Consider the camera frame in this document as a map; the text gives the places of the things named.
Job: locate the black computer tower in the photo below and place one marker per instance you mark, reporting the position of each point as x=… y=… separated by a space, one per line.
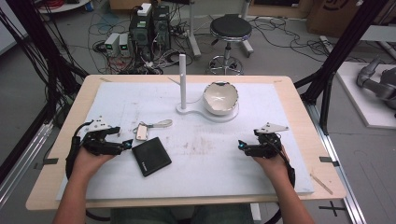
x=162 y=26
x=140 y=34

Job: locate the grey power supply unit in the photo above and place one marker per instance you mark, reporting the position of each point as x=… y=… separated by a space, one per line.
x=111 y=43
x=124 y=45

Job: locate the white platform board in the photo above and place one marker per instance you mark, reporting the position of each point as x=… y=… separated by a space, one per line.
x=358 y=102

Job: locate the black frame post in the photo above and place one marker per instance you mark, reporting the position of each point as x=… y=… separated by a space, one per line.
x=345 y=43
x=34 y=34

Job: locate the person's left hand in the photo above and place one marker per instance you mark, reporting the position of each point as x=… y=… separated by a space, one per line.
x=88 y=165

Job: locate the cardboard box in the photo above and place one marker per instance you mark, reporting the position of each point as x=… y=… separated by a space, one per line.
x=330 y=15

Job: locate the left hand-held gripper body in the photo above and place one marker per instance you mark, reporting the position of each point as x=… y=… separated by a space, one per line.
x=98 y=141

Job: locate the white stand with pole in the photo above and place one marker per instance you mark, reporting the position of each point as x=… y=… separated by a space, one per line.
x=182 y=84

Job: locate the white box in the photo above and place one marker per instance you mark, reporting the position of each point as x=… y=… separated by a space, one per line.
x=144 y=9

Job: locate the white foam mat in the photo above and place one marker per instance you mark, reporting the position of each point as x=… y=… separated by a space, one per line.
x=202 y=168

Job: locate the thin wooden stick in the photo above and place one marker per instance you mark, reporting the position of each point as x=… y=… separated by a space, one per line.
x=321 y=184

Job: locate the black tape strip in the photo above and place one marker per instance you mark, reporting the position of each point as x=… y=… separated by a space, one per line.
x=328 y=160
x=50 y=161

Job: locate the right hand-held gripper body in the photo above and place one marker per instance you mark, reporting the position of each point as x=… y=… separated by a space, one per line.
x=268 y=144

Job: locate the black wallet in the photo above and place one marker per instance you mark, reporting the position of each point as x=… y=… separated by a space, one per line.
x=151 y=156

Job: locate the white shell-shaped bowl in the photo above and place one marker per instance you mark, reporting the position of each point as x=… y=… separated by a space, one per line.
x=219 y=99

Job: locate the person's right hand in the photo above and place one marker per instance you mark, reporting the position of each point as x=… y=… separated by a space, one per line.
x=275 y=168

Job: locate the black round stool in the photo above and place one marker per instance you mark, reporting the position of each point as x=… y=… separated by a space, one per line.
x=231 y=29

